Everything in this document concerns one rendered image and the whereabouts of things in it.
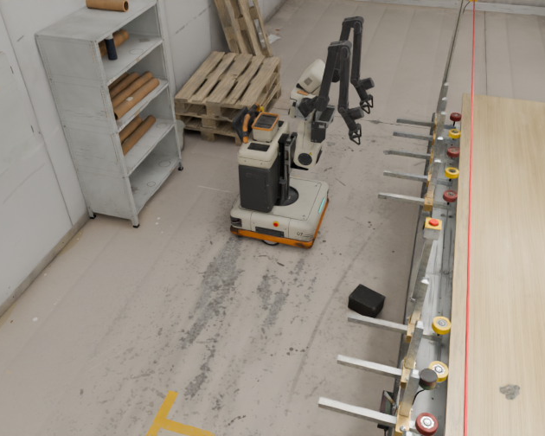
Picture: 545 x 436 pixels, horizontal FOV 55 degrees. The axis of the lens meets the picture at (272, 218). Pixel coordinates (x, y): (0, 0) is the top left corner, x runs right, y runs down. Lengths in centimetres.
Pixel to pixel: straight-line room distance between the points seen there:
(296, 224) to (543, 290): 179
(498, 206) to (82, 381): 267
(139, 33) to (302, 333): 266
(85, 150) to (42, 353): 148
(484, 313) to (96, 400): 221
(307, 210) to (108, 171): 154
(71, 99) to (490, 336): 302
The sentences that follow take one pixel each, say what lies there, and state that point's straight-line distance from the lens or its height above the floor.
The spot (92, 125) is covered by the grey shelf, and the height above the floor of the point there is 93.
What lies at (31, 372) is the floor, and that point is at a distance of 365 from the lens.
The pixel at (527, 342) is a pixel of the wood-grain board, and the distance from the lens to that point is 255.
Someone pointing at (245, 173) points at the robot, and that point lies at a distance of 374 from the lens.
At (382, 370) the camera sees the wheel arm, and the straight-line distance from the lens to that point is 237.
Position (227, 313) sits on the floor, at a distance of 361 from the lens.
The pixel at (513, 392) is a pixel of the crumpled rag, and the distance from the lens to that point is 236.
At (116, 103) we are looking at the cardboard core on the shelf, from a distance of 414.
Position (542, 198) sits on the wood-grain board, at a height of 90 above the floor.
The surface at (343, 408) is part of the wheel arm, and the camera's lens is 220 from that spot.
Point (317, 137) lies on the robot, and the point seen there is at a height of 92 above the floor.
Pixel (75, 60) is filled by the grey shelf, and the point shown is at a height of 141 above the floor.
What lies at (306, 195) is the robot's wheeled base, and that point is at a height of 28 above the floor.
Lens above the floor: 275
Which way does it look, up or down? 40 degrees down
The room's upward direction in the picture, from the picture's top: 1 degrees counter-clockwise
